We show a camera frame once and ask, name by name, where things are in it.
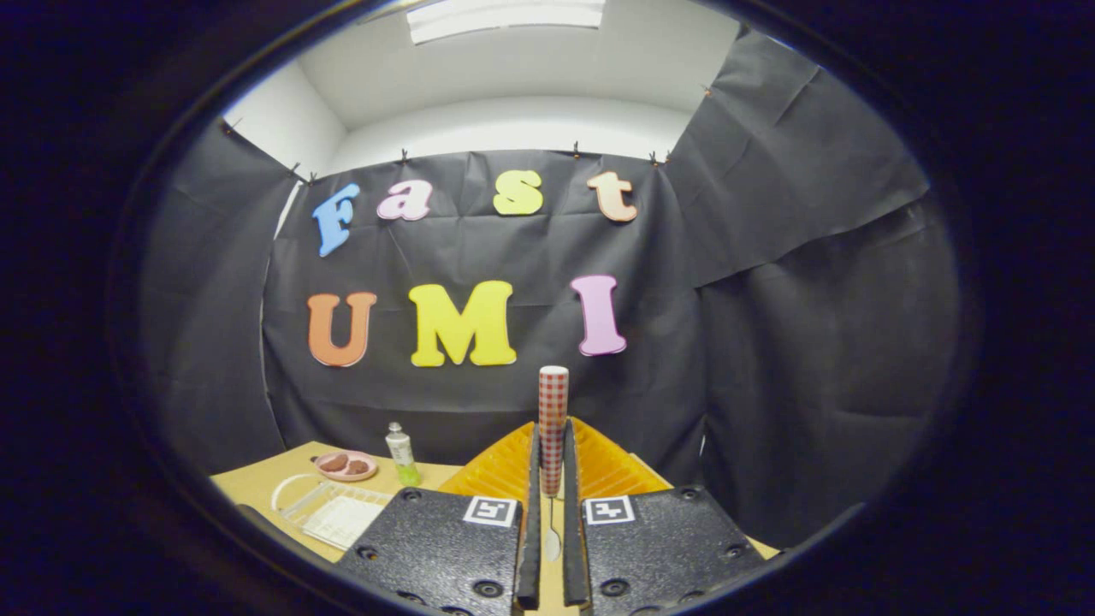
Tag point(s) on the white ribbed drain tray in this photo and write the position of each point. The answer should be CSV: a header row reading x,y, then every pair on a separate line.
x,y
342,518

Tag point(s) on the clear bottle with green liquid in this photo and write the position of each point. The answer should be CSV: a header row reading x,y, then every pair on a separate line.
x,y
400,453

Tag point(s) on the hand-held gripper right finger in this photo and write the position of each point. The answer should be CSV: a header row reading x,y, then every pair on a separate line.
x,y
573,556

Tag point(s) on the brown meat patty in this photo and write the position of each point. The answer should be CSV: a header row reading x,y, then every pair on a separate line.
x,y
332,463
358,467

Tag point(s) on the black backdrop cloth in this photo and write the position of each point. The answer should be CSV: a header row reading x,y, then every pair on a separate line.
x,y
770,385

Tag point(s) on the ceiling light panel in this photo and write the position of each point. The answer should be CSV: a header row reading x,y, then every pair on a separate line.
x,y
505,17

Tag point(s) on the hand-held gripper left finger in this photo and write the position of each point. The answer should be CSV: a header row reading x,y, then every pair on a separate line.
x,y
530,547

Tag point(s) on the pink plate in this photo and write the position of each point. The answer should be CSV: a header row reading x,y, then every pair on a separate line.
x,y
342,476

